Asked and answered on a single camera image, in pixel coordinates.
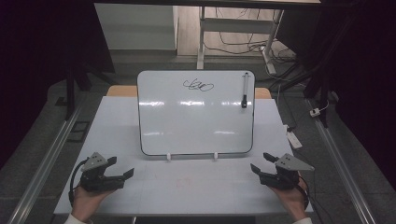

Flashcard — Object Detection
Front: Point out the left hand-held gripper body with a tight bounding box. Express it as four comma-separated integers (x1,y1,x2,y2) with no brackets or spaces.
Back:
78,151,126,193

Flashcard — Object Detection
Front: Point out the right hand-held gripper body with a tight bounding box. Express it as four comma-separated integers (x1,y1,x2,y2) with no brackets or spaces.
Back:
260,152,316,191

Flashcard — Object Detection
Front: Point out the person's right hand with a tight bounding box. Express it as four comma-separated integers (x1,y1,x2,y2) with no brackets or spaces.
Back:
270,173,310,222

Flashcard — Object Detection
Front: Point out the person's left hand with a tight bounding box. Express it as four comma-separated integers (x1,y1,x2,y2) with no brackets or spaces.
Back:
70,184,117,224

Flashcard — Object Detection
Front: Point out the tan wooden table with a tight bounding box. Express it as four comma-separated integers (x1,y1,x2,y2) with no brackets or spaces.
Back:
106,85,273,100

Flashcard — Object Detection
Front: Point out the black and white marker pen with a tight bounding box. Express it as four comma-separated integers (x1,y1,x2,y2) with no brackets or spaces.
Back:
241,72,250,109

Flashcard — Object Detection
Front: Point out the white whiteboard with black rim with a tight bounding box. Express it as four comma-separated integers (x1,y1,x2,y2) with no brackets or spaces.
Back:
136,69,256,157

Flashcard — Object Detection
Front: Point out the black metal stand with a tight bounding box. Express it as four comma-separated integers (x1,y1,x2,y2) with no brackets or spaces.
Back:
55,60,117,121
270,59,339,129

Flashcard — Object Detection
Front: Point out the grey cabinet panel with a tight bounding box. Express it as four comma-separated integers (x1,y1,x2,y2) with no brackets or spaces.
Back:
93,3,179,51

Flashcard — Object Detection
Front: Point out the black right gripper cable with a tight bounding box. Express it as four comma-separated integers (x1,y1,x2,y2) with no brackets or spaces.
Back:
297,175,311,210

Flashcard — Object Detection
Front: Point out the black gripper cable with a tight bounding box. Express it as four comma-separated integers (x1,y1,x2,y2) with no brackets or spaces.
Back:
297,175,311,210
68,158,90,207

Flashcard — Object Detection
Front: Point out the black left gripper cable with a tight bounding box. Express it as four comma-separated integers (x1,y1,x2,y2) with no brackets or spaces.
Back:
68,158,90,207

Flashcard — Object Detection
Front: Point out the black square floor frame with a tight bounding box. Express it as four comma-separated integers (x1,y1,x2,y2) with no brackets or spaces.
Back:
66,120,92,144

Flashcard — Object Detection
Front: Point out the aluminium rail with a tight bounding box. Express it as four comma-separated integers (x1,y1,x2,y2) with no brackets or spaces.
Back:
306,98,377,224
6,101,87,224

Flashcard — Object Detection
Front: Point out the small white adapter with cable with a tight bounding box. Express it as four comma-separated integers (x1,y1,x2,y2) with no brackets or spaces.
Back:
309,100,331,119

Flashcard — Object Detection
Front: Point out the tangle of black floor cables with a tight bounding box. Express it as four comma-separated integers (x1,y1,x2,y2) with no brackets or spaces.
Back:
204,7,297,64

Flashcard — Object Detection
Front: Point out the white metal desk frame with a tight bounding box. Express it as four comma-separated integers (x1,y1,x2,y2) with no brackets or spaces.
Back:
196,7,285,76

